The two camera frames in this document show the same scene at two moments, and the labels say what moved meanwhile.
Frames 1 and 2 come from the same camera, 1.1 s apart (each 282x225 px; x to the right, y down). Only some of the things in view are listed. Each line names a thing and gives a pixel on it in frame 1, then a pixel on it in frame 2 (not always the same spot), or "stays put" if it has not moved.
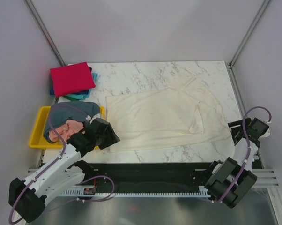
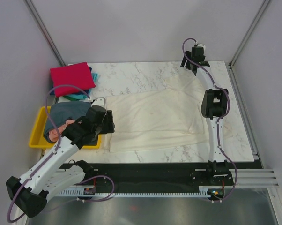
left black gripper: (112, 138) to (109, 125)
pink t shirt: (71, 126) stays put
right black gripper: (233, 131) to (183, 62)
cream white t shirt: (184, 113) stays put
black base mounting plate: (147, 174) stays put
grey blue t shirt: (60, 113) stays put
